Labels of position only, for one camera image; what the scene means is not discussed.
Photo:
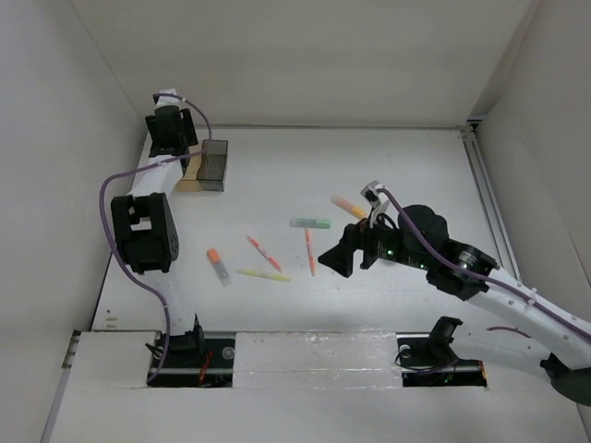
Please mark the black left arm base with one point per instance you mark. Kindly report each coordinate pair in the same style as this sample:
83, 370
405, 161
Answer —
203, 360

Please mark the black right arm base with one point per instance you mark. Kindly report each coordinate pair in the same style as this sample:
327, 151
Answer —
426, 360

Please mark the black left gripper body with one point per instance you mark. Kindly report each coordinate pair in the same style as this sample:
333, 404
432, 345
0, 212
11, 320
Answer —
187, 135

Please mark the green-capped highlighter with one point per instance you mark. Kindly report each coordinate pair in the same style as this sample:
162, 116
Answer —
310, 223

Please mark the orange thin pen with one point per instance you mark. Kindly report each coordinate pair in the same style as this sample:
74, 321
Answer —
311, 259

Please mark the aluminium side rail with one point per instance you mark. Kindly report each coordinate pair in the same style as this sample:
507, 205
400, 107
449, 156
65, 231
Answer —
501, 241

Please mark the orange-capped grey highlighter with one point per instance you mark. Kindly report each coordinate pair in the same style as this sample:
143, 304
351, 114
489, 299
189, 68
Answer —
218, 266

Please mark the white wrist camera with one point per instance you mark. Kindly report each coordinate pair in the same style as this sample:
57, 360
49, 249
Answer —
374, 195
166, 97

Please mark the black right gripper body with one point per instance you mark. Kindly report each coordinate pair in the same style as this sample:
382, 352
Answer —
381, 243

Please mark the grey translucent bin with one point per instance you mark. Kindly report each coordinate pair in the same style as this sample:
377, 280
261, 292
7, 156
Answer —
212, 171

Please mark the yellow thin pen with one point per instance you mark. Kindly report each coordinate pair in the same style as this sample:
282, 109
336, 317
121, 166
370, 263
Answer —
263, 275

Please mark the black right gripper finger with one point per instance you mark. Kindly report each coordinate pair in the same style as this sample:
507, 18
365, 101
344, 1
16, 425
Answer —
339, 260
352, 238

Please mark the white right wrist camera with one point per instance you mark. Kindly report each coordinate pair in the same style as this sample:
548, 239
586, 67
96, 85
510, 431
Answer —
374, 195

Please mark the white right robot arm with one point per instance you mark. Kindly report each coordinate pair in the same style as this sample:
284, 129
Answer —
539, 338

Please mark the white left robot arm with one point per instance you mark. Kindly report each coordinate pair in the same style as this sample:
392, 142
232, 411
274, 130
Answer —
145, 235

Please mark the pink thin pen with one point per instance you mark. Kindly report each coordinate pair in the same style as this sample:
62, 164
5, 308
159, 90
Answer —
271, 259

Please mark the pink yellow-capped highlighter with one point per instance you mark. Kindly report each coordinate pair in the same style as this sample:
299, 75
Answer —
349, 207

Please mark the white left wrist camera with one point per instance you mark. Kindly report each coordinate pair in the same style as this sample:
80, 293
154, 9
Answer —
166, 97

